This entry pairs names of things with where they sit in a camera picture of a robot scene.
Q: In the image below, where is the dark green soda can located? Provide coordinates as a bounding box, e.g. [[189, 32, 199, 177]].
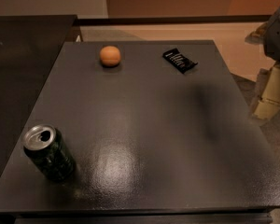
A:
[[23, 124, 76, 182]]

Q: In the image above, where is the black snack bar wrapper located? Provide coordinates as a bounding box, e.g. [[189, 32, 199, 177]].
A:
[[162, 49, 197, 74]]

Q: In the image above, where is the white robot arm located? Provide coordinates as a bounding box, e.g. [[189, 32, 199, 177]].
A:
[[245, 7, 280, 120]]

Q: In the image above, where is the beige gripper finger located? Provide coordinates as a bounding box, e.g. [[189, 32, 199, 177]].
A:
[[251, 63, 280, 120]]

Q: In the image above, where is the orange fruit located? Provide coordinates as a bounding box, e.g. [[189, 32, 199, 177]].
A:
[[100, 46, 121, 67]]

